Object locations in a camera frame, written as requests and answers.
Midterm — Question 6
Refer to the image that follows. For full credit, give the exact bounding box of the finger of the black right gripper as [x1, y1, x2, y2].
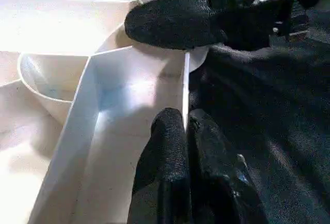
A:
[124, 0, 229, 51]

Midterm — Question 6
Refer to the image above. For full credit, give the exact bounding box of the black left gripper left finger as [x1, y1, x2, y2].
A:
[128, 107, 192, 224]

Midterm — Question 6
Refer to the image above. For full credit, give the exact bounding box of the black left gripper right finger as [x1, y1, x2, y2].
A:
[186, 109, 269, 224]

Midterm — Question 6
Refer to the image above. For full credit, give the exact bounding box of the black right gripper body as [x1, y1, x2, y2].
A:
[205, 0, 310, 52]

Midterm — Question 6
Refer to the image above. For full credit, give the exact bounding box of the white plastic table top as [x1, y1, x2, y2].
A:
[0, 0, 210, 224]

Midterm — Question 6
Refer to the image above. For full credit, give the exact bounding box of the black mat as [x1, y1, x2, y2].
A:
[0, 0, 330, 224]

